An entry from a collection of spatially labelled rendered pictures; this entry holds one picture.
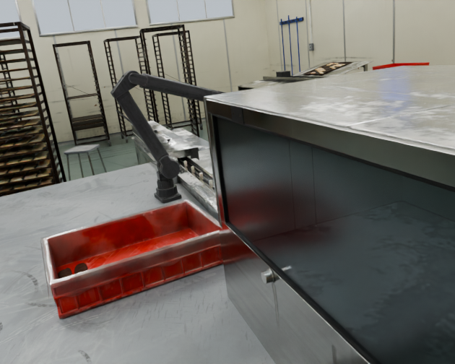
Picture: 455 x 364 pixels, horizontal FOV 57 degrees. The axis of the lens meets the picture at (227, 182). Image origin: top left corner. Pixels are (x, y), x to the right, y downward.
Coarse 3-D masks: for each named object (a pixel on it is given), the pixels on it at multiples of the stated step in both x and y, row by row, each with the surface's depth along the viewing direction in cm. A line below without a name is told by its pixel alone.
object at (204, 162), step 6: (204, 150) 257; (204, 156) 243; (156, 162) 242; (198, 162) 231; (204, 162) 229; (210, 162) 227; (204, 168) 218; (210, 168) 216; (198, 174) 209; (204, 180) 198
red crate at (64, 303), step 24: (144, 240) 139; (168, 240) 137; (72, 264) 128; (96, 264) 126; (192, 264) 114; (216, 264) 117; (96, 288) 104; (120, 288) 107; (144, 288) 109; (72, 312) 102
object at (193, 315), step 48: (48, 192) 209; (96, 192) 199; (144, 192) 191; (0, 240) 155; (0, 288) 120; (192, 288) 108; (0, 336) 98; (48, 336) 96; (96, 336) 94; (144, 336) 92; (192, 336) 90; (240, 336) 88
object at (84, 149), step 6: (90, 144) 525; (96, 144) 521; (72, 150) 504; (78, 150) 499; (84, 150) 494; (90, 150) 497; (66, 156) 501; (78, 156) 529; (90, 162) 499; (102, 162) 529
